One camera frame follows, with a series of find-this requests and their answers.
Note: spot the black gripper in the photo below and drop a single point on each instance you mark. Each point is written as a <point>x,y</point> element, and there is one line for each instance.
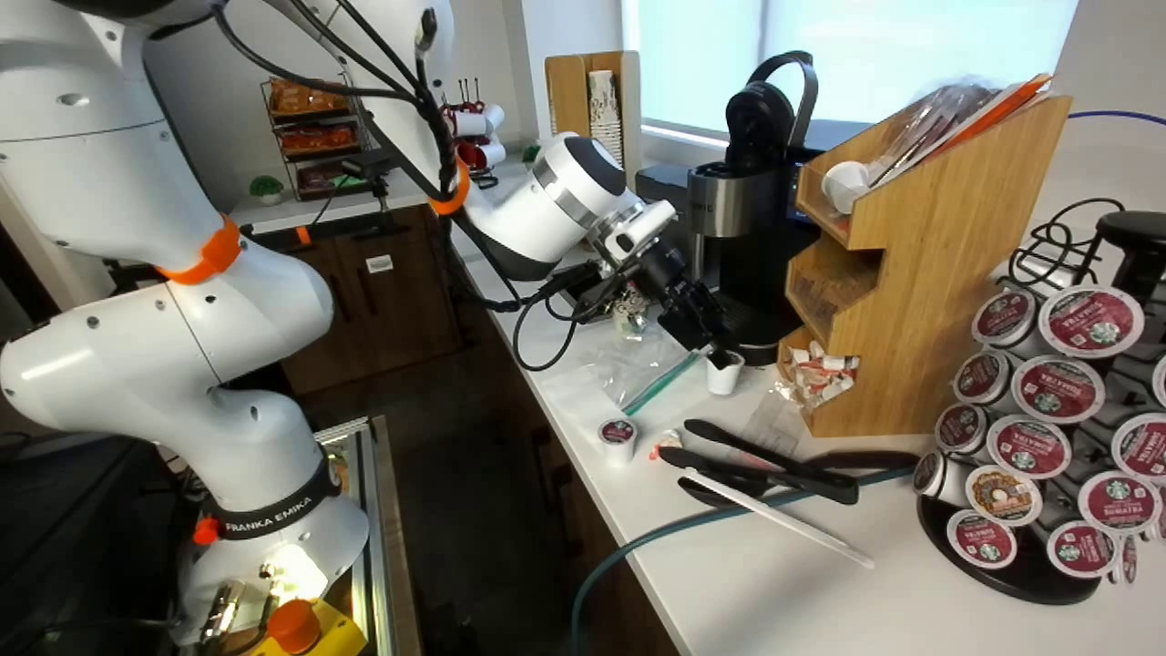
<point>663,282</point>

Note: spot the white coffee pod printed lid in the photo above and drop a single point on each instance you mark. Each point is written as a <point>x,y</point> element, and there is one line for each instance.
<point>724,374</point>

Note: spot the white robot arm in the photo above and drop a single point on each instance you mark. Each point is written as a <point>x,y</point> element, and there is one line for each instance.
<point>159,350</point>

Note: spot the black silver coffee maker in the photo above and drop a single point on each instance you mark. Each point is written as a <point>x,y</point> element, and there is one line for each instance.
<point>766,242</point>

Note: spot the loose red lid coffee pod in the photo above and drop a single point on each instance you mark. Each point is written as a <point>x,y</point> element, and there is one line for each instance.
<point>621,438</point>

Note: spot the brown lid coffee pod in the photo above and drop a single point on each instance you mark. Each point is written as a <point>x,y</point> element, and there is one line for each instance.
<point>1002,492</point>

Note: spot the clear plastic stirrer bag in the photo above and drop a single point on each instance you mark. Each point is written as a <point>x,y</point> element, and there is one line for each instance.
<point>644,366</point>

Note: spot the red white packet pile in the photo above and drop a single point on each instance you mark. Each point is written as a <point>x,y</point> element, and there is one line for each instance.
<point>817,374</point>

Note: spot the black tongs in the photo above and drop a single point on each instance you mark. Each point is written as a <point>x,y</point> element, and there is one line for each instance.
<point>776,460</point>

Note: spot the white cup in organizer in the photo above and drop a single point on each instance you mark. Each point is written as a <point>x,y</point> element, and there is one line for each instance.
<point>843,188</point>

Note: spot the black white stir stick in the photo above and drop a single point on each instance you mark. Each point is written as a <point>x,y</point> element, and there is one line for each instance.
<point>776,515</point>

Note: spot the paper cup stack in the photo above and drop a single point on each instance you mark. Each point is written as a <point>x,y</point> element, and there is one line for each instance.
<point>602,112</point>

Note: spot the dark under-counter cabinet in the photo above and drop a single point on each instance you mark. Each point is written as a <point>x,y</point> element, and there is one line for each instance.
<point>569,533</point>

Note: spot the wooden cup dispenser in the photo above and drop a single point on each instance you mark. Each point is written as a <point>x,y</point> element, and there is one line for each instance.
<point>568,112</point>

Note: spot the wooden condiment organizer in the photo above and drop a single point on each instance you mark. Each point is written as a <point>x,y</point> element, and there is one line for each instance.
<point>948,266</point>

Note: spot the white red mugs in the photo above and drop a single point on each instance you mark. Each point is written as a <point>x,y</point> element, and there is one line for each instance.
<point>479,132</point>

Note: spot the brown wooden cabinet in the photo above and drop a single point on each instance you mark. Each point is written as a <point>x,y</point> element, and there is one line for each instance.
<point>365,305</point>

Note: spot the bright window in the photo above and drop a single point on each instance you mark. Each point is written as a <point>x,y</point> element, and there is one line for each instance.
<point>875,50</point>

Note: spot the orange edged packet stack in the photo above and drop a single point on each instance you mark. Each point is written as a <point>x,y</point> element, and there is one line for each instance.
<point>959,114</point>

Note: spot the metal robot cart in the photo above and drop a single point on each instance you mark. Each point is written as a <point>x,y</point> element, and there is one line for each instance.
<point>388,533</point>

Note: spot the snack display rack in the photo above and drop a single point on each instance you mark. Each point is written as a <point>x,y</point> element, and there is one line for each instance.
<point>310,132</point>

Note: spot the yellow emergency stop box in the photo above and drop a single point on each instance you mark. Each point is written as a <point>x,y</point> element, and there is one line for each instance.
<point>303,627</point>

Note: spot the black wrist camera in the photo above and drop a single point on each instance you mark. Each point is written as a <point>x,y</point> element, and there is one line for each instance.
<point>580,282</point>

